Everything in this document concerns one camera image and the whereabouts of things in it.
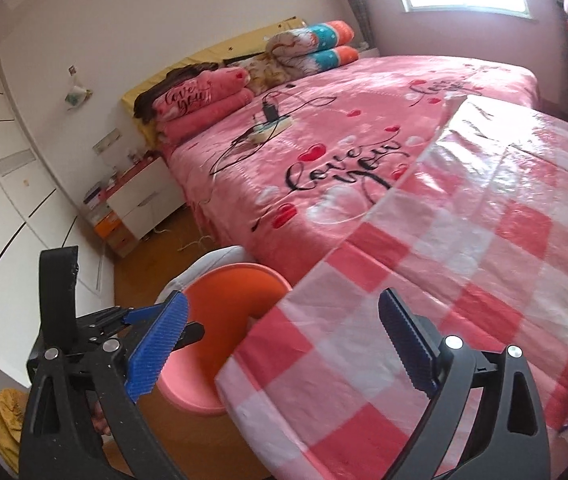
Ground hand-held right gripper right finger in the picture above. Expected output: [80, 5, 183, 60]
[378, 287, 551, 480]

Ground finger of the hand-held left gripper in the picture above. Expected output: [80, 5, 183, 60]
[76, 304, 205, 350]
[38, 246, 82, 356]

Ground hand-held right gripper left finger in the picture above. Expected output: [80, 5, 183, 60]
[18, 290, 191, 480]

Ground orange plastic basin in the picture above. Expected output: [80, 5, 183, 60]
[156, 262, 295, 417]

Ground orange box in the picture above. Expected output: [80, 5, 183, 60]
[92, 207, 132, 256]

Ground white rounded object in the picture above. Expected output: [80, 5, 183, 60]
[156, 245, 257, 301]

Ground stack of books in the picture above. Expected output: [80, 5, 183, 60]
[82, 183, 112, 207]

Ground pink checked plastic tablecloth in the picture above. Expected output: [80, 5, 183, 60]
[214, 95, 568, 480]

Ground white wardrobe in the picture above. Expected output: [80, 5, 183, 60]
[0, 40, 114, 356]

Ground white pink nightstand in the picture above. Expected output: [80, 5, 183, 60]
[84, 152, 187, 256]

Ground pink red pillows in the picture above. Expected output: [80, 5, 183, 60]
[156, 89, 257, 146]

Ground pink heart print blanket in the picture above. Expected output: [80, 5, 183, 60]
[166, 55, 540, 281]

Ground white power strip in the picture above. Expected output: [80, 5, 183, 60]
[249, 116, 295, 143]

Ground pink folded blanket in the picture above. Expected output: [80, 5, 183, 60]
[151, 66, 255, 121]

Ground yellow headboard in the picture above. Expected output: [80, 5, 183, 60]
[121, 17, 307, 148]

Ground floral pillow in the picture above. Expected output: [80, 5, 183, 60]
[224, 55, 289, 93]

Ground rolled colourful quilt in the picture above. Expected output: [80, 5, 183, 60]
[265, 20, 361, 78]

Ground grey curtain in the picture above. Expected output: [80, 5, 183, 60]
[331, 0, 377, 51]

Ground white cord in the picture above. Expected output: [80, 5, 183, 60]
[178, 234, 215, 256]

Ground wall socket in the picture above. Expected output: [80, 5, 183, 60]
[92, 129, 122, 153]

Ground small wall hanging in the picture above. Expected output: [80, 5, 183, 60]
[64, 64, 93, 112]

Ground power strip with cables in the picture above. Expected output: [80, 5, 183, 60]
[209, 85, 315, 176]

